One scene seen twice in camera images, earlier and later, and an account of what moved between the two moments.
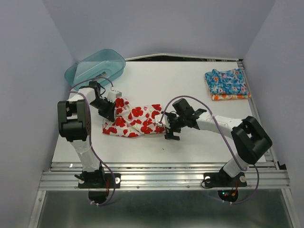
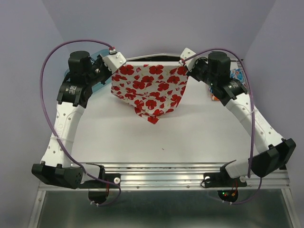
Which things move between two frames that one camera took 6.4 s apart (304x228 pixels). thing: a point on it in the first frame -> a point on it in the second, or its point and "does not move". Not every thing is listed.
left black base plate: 108,183 does not move
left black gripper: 109,113 -> 99,61
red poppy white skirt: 131,121 -> 153,89
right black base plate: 222,179 does not move
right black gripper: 169,133 -> 200,61
